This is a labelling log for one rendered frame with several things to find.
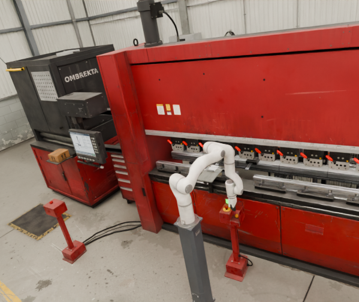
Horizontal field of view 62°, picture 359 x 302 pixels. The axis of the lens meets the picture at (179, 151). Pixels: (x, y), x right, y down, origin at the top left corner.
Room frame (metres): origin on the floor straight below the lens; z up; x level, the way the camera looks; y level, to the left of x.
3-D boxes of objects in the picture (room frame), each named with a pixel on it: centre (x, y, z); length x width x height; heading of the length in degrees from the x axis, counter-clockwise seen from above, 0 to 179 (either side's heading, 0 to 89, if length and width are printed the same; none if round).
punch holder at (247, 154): (2.59, -0.66, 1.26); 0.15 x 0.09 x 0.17; 54
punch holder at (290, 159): (2.35, -0.98, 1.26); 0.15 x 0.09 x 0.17; 54
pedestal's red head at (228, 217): (2.33, -0.40, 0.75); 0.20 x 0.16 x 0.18; 56
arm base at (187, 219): (1.99, 0.03, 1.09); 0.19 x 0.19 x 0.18
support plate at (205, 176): (2.69, -0.27, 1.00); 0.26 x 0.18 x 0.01; 144
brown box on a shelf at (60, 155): (3.87, 1.68, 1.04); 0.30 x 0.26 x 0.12; 48
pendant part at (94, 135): (3.06, 0.96, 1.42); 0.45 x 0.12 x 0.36; 51
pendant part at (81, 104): (3.15, 0.94, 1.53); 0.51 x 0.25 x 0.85; 51
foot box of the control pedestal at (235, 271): (2.30, -0.38, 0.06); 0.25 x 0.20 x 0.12; 146
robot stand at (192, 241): (1.99, 0.03, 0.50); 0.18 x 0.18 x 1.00; 48
